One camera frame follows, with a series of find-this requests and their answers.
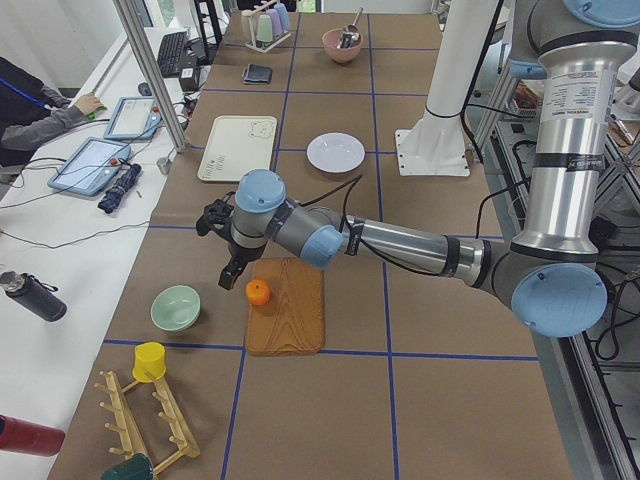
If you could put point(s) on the black water bottle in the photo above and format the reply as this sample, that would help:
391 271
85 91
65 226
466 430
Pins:
35 296

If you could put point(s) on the near teach pendant tablet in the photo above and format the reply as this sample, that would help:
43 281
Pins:
91 168

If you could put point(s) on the wooden cutting board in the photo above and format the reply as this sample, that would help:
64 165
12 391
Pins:
292 321

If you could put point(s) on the white plate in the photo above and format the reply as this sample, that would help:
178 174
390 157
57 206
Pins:
335 152

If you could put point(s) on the seated person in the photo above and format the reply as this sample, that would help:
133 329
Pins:
32 113

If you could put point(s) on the metal scoop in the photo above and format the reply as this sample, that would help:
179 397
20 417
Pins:
350 34

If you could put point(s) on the yellow plastic cup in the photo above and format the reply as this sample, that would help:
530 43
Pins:
149 362

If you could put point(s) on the light green bowl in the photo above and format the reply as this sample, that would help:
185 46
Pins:
176 308

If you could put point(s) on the pink bowl with ice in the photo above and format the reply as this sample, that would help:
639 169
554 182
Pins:
334 46

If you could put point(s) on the aluminium frame post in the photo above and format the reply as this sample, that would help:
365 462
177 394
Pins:
148 65

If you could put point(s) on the computer mouse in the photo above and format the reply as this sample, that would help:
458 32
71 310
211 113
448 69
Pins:
144 89

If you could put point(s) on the purple plastic cup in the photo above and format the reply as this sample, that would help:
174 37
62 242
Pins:
275 21

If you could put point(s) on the folded grey cloth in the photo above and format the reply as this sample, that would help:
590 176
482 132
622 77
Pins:
254 74

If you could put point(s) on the teach pendant tablet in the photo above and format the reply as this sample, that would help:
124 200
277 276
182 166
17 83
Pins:
91 168
134 118

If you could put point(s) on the far teach pendant tablet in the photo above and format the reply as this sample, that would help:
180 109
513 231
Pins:
134 118

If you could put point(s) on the red bottle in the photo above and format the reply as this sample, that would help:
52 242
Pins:
20 436

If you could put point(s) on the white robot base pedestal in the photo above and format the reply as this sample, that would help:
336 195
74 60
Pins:
435 146

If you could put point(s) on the green plastic cup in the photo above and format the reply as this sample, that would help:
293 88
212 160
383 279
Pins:
264 30

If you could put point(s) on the blue plastic cup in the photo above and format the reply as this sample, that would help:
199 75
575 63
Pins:
283 16

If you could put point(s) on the white wire cup rack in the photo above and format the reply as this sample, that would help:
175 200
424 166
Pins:
249 26

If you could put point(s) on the wooden mug rack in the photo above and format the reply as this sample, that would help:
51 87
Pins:
147 421

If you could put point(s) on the orange fruit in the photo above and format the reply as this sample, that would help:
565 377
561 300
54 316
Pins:
258 292

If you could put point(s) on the cream bear tray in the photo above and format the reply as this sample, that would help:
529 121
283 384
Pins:
236 145

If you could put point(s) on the folded navy umbrella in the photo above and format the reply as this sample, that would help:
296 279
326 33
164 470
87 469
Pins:
114 196

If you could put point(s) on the black keyboard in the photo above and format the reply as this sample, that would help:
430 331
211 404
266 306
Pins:
171 52

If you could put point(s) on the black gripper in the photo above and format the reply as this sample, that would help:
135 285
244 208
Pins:
239 254

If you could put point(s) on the dark green cup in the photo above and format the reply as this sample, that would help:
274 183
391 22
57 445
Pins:
137 467

